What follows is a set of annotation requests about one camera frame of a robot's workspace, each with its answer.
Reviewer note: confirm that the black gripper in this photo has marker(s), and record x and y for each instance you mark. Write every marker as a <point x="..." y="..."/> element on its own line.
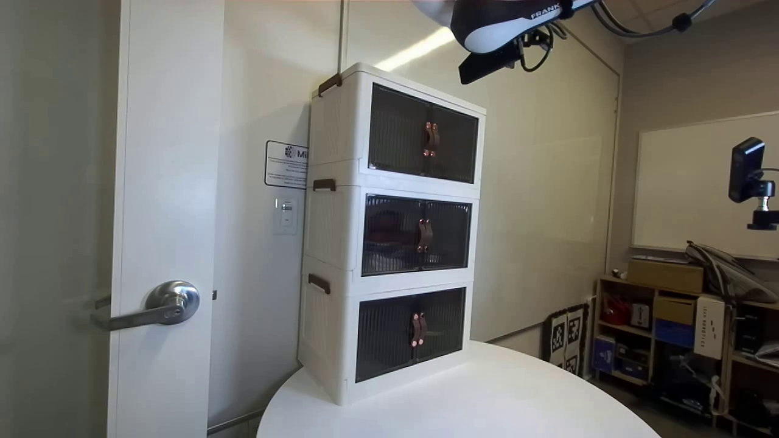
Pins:
<point x="491" y="63"/>

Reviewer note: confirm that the dark transparent cabinet door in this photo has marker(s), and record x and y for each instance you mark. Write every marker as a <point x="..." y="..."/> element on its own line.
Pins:
<point x="385" y="337"/>
<point x="442" y="323"/>
<point x="448" y="234"/>
<point x="397" y="129"/>
<point x="392" y="234"/>
<point x="454" y="148"/>

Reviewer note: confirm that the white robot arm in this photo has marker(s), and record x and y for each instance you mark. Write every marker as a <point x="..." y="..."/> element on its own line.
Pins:
<point x="502" y="20"/>

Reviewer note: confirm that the wooden open shelf unit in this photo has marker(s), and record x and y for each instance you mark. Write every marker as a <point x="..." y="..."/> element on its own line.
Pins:
<point x="621" y="329"/>

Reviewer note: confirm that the white three-tier storage cabinet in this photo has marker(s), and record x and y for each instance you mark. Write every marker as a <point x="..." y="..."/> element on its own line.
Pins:
<point x="338" y="147"/>

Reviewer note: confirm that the large cardboard box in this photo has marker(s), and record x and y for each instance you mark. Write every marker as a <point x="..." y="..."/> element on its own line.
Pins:
<point x="665" y="278"/>

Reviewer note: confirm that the red box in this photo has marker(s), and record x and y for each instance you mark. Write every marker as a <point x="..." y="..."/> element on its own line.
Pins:
<point x="616" y="310"/>

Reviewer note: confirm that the black white calibration board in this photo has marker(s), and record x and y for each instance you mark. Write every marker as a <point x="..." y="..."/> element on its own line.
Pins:
<point x="566" y="337"/>

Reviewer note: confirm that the small cardboard box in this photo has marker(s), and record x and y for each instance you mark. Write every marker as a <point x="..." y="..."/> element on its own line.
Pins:
<point x="672" y="310"/>

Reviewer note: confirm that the grey clutter pile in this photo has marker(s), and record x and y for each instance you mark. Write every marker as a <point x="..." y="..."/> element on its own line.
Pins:
<point x="732" y="275"/>

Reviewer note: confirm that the blue storage bin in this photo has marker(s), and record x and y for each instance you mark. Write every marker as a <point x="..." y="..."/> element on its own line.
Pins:
<point x="672" y="333"/>

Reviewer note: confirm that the white printed box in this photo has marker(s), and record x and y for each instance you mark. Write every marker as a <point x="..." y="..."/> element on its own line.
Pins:
<point x="709" y="323"/>

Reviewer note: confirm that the white room door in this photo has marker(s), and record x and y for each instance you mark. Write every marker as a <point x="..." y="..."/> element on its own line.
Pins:
<point x="161" y="161"/>

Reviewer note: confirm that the dark cluttered shelf unit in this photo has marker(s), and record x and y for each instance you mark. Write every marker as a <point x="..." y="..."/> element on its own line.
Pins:
<point x="751" y="379"/>

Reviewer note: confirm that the clear framed wall sign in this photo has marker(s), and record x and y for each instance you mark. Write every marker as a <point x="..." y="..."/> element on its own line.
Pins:
<point x="283" y="165"/>

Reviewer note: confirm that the white light switch plate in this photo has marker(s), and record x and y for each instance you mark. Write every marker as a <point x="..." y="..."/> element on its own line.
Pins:
<point x="283" y="216"/>

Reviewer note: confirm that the black camera on stand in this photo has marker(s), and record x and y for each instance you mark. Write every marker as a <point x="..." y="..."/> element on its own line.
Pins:
<point x="747" y="165"/>

